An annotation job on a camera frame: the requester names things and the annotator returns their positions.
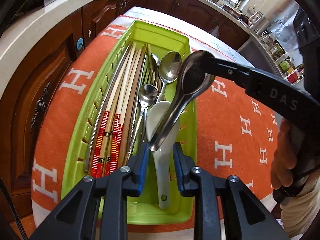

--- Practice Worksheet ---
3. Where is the large steel soup spoon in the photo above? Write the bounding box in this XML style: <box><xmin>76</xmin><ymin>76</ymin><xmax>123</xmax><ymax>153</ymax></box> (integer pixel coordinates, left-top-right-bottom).
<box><xmin>149</xmin><ymin>50</ymin><xmax>215</xmax><ymax>152</ymax></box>

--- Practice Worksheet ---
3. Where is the green plastic utensil tray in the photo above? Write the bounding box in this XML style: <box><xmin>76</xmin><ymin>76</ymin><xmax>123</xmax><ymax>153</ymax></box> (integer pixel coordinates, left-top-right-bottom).
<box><xmin>61</xmin><ymin>20</ymin><xmax>198</xmax><ymax>225</ymax></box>

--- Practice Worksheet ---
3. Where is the right sleeve cream sweater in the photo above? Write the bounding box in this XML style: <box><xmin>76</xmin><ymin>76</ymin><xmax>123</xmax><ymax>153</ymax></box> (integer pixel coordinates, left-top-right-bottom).
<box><xmin>280</xmin><ymin>170</ymin><xmax>319</xmax><ymax>239</ymax></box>

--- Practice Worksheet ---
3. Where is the white plastic bag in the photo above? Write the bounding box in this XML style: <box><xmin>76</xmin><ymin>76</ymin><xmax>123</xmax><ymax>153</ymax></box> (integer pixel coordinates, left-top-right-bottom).
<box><xmin>209</xmin><ymin>25</ymin><xmax>220</xmax><ymax>38</ymax></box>

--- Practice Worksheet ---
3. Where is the white ceramic soup spoon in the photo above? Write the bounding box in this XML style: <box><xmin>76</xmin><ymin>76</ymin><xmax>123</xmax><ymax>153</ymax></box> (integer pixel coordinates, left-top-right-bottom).
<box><xmin>146</xmin><ymin>101</ymin><xmax>180</xmax><ymax>209</ymax></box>

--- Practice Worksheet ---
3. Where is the stainless dishwasher cabinet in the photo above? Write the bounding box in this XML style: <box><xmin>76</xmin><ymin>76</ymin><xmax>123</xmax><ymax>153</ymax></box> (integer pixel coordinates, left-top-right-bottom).
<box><xmin>237</xmin><ymin>36</ymin><xmax>283</xmax><ymax>78</ymax></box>

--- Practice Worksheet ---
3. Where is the orange H-pattern blanket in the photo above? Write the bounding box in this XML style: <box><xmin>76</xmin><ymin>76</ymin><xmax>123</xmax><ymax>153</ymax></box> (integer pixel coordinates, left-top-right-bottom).
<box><xmin>31</xmin><ymin>11</ymin><xmax>278</xmax><ymax>225</ymax></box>

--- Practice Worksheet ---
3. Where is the bamboo chopstick red tip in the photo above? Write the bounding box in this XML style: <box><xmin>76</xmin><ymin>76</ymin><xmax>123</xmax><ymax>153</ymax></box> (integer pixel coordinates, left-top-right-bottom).
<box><xmin>102</xmin><ymin>52</ymin><xmax>143</xmax><ymax>178</ymax></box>

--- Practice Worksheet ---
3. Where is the person's right hand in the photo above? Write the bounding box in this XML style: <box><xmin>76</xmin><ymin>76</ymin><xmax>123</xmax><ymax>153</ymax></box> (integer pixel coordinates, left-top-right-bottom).
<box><xmin>270</xmin><ymin>119</ymin><xmax>297</xmax><ymax>190</ymax></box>

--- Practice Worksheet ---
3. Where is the steel tablespoon patterned handle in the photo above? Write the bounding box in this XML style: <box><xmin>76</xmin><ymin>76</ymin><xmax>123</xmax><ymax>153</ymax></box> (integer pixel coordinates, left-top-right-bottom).
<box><xmin>156</xmin><ymin>51</ymin><xmax>182</xmax><ymax>102</ymax></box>

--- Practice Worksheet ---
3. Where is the white chopstick striped end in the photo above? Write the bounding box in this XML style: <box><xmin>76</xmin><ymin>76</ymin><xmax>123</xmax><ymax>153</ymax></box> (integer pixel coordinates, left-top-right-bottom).
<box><xmin>89</xmin><ymin>42</ymin><xmax>137</xmax><ymax>178</ymax></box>

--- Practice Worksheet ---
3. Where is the stainless steel kettle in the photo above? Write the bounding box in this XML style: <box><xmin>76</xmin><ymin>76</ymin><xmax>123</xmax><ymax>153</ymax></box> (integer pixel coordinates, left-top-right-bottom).
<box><xmin>248</xmin><ymin>11</ymin><xmax>270</xmax><ymax>37</ymax></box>

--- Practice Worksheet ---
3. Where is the dark brown wooden chopstick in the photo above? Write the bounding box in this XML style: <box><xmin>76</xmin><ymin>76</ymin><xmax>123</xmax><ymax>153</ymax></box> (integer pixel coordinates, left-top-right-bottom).
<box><xmin>118</xmin><ymin>45</ymin><xmax>146</xmax><ymax>168</ymax></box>

